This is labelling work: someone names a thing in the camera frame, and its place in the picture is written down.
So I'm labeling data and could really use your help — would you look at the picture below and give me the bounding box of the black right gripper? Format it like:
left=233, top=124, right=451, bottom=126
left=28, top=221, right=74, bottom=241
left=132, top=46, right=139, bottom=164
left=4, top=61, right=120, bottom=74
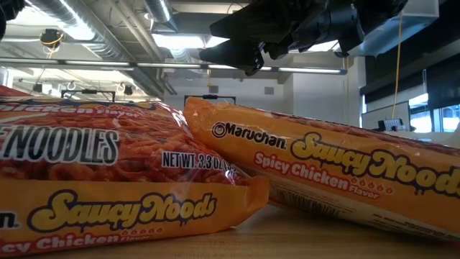
left=199, top=0, right=364, bottom=76

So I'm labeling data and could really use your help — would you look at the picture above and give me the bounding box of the orange Saucy Noods pack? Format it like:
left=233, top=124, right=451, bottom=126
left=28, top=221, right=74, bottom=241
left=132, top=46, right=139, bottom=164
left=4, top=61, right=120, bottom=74
left=0, top=85, right=271, bottom=258
left=183, top=96, right=460, bottom=242

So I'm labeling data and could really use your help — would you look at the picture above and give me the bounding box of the long ceiling light bar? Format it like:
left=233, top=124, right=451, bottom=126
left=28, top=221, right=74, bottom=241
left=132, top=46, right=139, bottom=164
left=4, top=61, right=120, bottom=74
left=0, top=57, right=348, bottom=76

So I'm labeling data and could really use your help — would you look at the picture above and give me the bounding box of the white partition panel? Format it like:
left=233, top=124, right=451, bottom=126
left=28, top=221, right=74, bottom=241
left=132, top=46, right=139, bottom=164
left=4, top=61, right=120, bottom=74
left=361, top=100, right=411, bottom=131

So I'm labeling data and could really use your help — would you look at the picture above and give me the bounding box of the black desk device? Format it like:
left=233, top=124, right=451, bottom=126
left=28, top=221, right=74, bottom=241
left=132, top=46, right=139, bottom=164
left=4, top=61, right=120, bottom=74
left=377, top=117, right=408, bottom=132

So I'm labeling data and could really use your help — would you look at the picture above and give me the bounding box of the silver round ventilation duct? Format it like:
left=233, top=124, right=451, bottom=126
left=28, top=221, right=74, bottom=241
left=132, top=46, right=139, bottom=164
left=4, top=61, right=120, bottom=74
left=143, top=0, right=179, bottom=33

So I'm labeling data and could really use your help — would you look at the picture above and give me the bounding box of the yellow hanging cable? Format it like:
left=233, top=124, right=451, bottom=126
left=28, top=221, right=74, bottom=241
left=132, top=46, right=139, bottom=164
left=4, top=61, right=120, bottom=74
left=390, top=12, right=405, bottom=119

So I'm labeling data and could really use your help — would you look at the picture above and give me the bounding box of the light grey ceiling duct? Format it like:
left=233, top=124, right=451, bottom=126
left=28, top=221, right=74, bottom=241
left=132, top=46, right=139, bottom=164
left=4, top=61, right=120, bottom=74
left=359, top=0, right=440, bottom=57

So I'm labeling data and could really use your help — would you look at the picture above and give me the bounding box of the black ceiling device yellow cable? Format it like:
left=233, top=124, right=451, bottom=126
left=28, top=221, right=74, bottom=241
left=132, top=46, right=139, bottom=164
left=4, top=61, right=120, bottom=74
left=39, top=28, right=64, bottom=55

